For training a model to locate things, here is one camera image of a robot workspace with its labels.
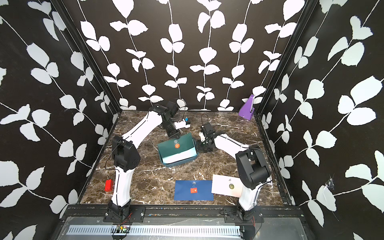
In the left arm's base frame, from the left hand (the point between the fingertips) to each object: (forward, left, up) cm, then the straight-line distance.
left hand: (178, 133), depth 89 cm
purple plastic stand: (+27, -52, -8) cm, 59 cm away
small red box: (-25, +39, -13) cm, 48 cm away
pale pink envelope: (-27, -28, -15) cm, 41 cm away
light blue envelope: (-11, +2, -10) cm, 15 cm away
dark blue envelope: (-29, -8, -14) cm, 33 cm away
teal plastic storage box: (-13, -2, -10) cm, 17 cm away
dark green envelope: (-5, +1, -6) cm, 8 cm away
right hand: (-6, -10, -7) cm, 14 cm away
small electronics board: (-45, +27, -14) cm, 54 cm away
